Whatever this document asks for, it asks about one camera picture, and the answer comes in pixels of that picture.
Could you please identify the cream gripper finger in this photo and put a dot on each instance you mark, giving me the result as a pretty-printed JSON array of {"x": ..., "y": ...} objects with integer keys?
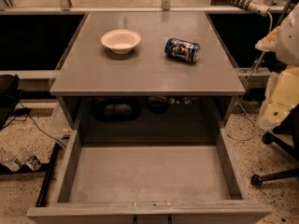
[
  {"x": 269, "y": 42},
  {"x": 281, "y": 97}
]

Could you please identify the white power strip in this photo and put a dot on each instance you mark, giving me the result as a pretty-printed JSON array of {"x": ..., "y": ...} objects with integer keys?
[{"x": 255, "y": 6}]

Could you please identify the black metal stand base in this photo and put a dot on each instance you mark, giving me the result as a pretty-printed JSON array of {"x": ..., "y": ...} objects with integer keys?
[{"x": 46, "y": 170}]

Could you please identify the clear plastic bottle right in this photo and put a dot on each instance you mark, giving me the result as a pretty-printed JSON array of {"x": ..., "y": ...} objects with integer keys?
[{"x": 30, "y": 159}]

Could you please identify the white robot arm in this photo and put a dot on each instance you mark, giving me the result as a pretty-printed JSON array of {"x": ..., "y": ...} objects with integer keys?
[{"x": 287, "y": 49}]

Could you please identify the grey cabinet counter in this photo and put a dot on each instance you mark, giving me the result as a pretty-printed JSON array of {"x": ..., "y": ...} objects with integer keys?
[{"x": 92, "y": 70}]

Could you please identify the white bowl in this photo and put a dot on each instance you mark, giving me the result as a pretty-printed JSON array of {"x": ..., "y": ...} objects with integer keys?
[{"x": 121, "y": 41}]

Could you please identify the open grey top drawer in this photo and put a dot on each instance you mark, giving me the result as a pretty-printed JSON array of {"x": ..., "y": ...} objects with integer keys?
[{"x": 149, "y": 184}]

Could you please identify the black office chair base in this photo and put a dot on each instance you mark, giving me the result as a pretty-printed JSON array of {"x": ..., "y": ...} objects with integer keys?
[{"x": 283, "y": 144}]

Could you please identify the blue pepsi can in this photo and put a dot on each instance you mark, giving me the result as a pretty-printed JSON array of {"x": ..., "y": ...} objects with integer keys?
[{"x": 182, "y": 50}]

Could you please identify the clear plastic bottle left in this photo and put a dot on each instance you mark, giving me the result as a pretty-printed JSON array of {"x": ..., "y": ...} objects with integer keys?
[{"x": 10, "y": 161}]

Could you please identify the clear plastic bottle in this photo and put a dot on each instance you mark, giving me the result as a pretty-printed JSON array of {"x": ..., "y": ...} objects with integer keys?
[
  {"x": 10, "y": 161},
  {"x": 30, "y": 159}
]

